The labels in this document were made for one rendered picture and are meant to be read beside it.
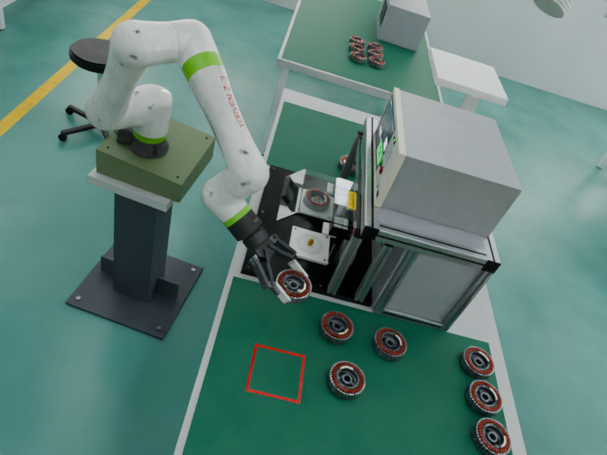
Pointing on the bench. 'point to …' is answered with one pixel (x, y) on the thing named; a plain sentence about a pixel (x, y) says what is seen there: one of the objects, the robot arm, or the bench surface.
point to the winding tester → (444, 166)
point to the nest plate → (300, 236)
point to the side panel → (430, 291)
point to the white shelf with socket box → (466, 78)
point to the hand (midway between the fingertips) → (293, 284)
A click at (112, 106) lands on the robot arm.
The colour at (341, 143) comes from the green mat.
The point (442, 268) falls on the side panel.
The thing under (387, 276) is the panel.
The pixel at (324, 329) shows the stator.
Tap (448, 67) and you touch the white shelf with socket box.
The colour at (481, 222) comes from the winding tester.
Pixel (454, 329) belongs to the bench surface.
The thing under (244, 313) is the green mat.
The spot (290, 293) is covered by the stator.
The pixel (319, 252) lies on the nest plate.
